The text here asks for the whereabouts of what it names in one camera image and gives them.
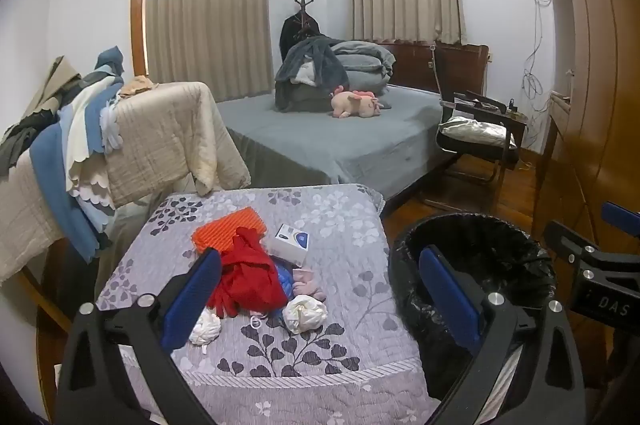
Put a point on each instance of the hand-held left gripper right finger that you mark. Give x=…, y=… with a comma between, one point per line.
x=450, y=300

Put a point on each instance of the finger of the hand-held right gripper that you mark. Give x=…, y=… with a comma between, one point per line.
x=620, y=212
x=562, y=237

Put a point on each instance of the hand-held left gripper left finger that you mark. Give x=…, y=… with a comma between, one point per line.
x=192, y=300

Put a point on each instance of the white tissue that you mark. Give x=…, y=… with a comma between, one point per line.
x=305, y=312
x=207, y=330

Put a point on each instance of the red plastic bag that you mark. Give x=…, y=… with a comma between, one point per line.
x=250, y=275

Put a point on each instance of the trash bin with black liner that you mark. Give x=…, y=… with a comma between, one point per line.
x=500, y=255

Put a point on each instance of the orange foam net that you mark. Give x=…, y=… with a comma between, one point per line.
x=225, y=230

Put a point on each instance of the blue plastic bag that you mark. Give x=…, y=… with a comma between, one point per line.
x=286, y=285

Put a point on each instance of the white cardboard box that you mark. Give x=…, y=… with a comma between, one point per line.
x=287, y=245

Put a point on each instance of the pink plastic bag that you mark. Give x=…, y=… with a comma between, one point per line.
x=307, y=287

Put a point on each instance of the black metal chair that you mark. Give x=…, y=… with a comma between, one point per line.
x=487, y=155

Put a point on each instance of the wooden side cabinet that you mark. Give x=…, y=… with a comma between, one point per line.
x=555, y=120

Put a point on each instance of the grey floral quilt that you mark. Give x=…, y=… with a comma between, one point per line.
x=325, y=350

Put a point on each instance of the silver seat cushion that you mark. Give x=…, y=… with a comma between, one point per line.
x=472, y=130

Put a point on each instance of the wooden wardrobe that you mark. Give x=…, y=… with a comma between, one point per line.
x=600, y=55

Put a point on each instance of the beige quilted blanket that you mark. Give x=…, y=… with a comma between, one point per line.
x=165, y=130

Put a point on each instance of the pale blue scalloped cloth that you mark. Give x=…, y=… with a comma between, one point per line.
x=112, y=130

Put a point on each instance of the cream scalloped cloth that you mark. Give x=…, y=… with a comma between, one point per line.
x=82, y=145

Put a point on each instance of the dark wooden headboard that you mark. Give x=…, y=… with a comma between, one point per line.
x=460, y=65

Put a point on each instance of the bed with grey sheet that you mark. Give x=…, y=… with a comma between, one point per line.
x=325, y=140

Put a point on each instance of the pink plush toy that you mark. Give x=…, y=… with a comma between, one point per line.
x=355, y=104

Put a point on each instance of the peach cloth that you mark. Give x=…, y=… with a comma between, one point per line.
x=137, y=86

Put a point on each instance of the dark green clothing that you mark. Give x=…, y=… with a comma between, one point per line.
x=25, y=140

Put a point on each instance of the grey pillow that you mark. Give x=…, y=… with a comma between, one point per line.
x=365, y=81

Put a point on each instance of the khaki cloth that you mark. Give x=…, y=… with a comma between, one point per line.
x=55, y=80

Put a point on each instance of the folded grey duvet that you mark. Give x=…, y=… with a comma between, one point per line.
x=362, y=55

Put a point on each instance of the dark grey fleece blanket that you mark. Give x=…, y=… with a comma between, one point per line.
x=305, y=60

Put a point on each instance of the dark jacket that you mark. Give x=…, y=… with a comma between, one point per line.
x=290, y=40

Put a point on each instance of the wide beige curtain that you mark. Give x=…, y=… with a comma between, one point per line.
x=210, y=20

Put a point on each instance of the wooden coat rack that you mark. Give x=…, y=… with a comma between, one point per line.
x=302, y=2

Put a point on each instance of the wooden chair frame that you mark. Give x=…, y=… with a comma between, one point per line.
x=35, y=285

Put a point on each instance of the wooden window frame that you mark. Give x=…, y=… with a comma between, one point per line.
x=137, y=15

